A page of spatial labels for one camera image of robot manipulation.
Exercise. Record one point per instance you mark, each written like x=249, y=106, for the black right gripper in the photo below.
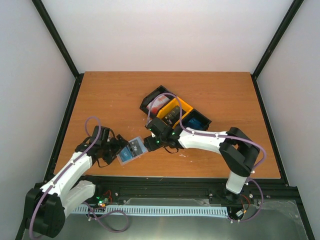
x=149, y=145

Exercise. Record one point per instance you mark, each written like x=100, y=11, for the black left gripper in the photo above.
x=123, y=143

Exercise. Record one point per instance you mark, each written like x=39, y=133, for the blue credit card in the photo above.
x=125, y=155

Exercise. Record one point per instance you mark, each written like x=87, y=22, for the yellow card bin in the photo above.
x=185, y=107

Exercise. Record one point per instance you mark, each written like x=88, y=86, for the black card bin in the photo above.
x=159, y=91
x=195, y=113

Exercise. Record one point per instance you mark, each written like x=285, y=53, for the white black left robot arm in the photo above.
x=47, y=207

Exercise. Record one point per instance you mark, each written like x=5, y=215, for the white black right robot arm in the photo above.
x=237, y=150

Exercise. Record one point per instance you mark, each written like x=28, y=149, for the black card stack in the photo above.
x=172, y=116

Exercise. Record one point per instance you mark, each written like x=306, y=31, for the red white card stack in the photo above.
x=159, y=102

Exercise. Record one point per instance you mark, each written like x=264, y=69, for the blue card stack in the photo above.
x=194, y=123

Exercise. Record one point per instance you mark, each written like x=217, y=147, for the left electronics board with wires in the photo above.
x=105, y=199

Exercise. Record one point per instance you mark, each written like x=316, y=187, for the light blue slotted cable duct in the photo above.
x=165, y=211

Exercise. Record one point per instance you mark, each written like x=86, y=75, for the black left frame post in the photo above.
x=49, y=24

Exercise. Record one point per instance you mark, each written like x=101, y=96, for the black frame post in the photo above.
x=49, y=24
x=279, y=33

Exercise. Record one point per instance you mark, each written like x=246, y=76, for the metal base plate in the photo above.
x=268, y=220

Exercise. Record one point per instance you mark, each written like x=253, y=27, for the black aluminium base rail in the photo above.
x=121, y=189

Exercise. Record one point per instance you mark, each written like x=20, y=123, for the right connector with wires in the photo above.
x=245, y=204

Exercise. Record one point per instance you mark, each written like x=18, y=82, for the black right frame post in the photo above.
x=279, y=33

